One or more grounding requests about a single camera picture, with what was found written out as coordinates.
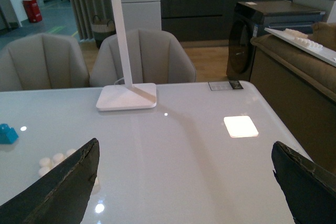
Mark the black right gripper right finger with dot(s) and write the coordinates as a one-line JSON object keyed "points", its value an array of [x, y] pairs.
{"points": [[309, 189]]}

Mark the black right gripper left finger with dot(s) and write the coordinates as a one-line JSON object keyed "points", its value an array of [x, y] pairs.
{"points": [[60, 196]]}

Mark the white studded base plate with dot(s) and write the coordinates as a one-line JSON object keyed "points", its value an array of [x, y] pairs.
{"points": [[46, 164]]}

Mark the blue three-stud block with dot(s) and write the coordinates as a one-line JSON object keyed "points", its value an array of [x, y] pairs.
{"points": [[8, 134]]}

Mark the olive brown sofa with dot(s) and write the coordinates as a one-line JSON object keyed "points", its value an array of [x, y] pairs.
{"points": [[301, 90]]}

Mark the white desk lamp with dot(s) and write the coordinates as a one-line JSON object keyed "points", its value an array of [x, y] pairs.
{"points": [[129, 96]]}

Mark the table label sticker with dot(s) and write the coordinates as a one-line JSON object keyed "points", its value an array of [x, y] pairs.
{"points": [[225, 85]]}

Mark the beige chair left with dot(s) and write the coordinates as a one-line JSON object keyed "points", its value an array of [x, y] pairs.
{"points": [[43, 61]]}

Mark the beige chair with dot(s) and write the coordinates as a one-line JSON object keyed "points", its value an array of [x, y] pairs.
{"points": [[155, 56], [43, 61]]}

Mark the white board on sofa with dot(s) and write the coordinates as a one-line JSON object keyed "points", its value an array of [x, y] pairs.
{"points": [[325, 54]]}

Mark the white studded plates on board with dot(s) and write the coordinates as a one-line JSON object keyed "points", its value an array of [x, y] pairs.
{"points": [[302, 39]]}

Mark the beige chair right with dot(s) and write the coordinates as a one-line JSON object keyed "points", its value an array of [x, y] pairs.
{"points": [[155, 56]]}

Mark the woven basket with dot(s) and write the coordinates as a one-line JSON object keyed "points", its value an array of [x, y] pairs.
{"points": [[102, 29]]}

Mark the black washing machine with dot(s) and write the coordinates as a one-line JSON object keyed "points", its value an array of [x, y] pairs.
{"points": [[252, 18]]}

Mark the red bin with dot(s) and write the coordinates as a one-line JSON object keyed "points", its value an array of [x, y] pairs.
{"points": [[32, 10]]}

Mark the white drawer cabinet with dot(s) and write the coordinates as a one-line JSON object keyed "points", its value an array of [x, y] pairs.
{"points": [[134, 14]]}

